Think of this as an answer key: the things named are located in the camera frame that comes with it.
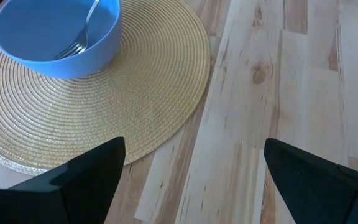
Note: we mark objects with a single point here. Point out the silver metal fork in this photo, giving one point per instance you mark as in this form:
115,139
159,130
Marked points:
82,39

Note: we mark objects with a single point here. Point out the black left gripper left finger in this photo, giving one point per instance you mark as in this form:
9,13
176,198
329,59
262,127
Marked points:
57,196

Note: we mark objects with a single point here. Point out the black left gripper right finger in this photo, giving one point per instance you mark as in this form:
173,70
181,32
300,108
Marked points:
322,189

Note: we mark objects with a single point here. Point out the round woven straw placemat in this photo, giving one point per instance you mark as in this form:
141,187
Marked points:
104,109

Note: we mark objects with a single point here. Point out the blue round bowl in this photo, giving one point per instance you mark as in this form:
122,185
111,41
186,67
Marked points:
36,31

